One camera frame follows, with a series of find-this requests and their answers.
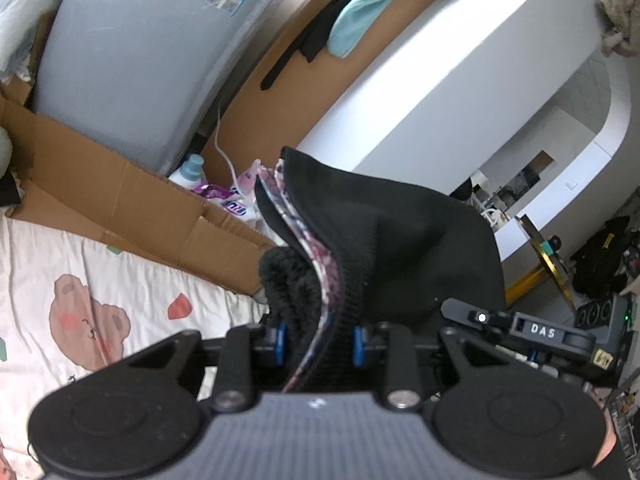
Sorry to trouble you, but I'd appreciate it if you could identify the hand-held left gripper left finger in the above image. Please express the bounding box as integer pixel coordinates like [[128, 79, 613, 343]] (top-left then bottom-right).
[[122, 321, 289, 413]]

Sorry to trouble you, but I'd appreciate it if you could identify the detergent bottle with blue cap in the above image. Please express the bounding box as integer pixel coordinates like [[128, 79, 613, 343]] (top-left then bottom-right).
[[167, 154, 207, 191]]

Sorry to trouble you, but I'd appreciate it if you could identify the grey plastic-wrapped mattress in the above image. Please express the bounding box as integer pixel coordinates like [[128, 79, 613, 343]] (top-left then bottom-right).
[[30, 0, 351, 176]]

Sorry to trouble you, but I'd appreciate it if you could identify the teal towel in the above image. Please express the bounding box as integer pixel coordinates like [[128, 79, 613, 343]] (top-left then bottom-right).
[[327, 0, 448, 58]]

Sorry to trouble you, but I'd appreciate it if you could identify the cream bear print blanket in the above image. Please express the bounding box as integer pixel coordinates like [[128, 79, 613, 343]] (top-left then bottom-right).
[[0, 215, 281, 480]]

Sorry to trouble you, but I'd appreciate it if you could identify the person's right forearm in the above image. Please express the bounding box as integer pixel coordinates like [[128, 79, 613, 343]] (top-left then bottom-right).
[[592, 402, 633, 480]]

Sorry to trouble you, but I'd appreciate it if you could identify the tall cardboard sheet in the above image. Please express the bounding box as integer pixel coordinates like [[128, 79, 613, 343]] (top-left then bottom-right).
[[200, 0, 466, 191]]

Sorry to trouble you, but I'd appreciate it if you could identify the black skirt with bear lining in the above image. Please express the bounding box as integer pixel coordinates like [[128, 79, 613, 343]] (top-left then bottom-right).
[[254, 146, 506, 393]]

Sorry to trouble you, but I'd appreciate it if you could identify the dark cloth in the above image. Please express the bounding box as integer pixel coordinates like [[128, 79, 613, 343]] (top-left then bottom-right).
[[0, 172, 23, 206]]

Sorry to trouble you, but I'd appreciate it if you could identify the pink plastic bag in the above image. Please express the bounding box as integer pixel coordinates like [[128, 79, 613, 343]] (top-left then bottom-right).
[[235, 159, 266, 201]]

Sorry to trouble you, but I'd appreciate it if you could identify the white cable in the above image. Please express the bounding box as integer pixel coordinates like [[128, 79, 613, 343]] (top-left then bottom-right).
[[214, 102, 241, 191]]

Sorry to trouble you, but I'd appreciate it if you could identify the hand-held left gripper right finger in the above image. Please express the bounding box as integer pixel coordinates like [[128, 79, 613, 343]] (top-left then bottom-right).
[[350, 322, 528, 412]]

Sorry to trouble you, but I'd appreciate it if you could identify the gold metal stand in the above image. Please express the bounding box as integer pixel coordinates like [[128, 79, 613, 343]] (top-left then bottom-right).
[[505, 212, 583, 311]]

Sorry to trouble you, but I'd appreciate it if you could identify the black hanging garment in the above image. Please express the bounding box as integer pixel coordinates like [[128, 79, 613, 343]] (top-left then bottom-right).
[[260, 0, 361, 92]]

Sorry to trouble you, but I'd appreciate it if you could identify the grey neck pillow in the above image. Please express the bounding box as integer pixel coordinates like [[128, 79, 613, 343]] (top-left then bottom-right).
[[0, 127, 13, 181]]

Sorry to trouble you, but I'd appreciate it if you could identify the white pillow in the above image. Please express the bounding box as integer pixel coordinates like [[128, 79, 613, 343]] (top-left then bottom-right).
[[0, 0, 76, 78]]

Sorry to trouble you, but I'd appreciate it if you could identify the flattened cardboard box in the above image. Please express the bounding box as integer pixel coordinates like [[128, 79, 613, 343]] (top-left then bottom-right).
[[0, 82, 291, 296]]

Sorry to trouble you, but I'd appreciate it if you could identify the purple and white refill pouch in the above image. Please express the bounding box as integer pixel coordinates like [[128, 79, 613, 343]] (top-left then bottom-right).
[[192, 180, 263, 221]]

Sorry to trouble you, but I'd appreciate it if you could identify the white partition counter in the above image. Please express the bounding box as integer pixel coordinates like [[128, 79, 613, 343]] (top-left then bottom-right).
[[295, 0, 631, 261]]

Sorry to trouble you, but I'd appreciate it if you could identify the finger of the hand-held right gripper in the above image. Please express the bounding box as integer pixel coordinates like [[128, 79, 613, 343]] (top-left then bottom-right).
[[439, 297, 516, 333]]

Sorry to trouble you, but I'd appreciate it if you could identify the black bag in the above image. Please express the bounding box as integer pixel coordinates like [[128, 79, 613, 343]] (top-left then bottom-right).
[[570, 216, 640, 296]]

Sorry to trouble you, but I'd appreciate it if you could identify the beige fluffy cloth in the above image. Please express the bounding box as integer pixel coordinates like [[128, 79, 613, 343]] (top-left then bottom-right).
[[595, 0, 640, 58]]

